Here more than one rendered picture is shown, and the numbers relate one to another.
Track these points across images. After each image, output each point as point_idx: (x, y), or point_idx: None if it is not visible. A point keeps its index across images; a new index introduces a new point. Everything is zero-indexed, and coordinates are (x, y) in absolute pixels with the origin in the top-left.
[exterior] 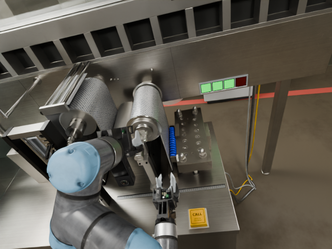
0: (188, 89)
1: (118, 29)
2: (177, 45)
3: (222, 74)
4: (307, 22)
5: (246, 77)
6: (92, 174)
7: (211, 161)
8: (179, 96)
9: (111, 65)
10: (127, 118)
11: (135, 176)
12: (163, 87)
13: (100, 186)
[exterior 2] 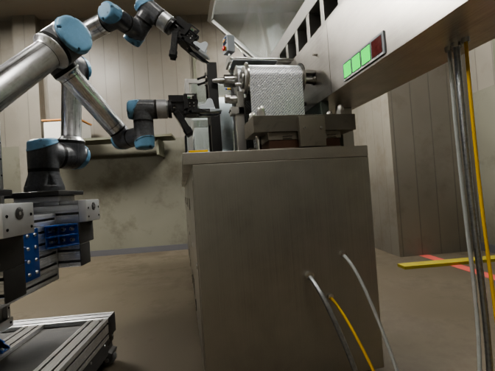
0: (336, 76)
1: (306, 19)
2: (330, 17)
3: (360, 41)
4: None
5: (381, 37)
6: (139, 1)
7: (253, 117)
8: (331, 89)
9: (300, 59)
10: None
11: (174, 53)
12: (322, 78)
13: (143, 16)
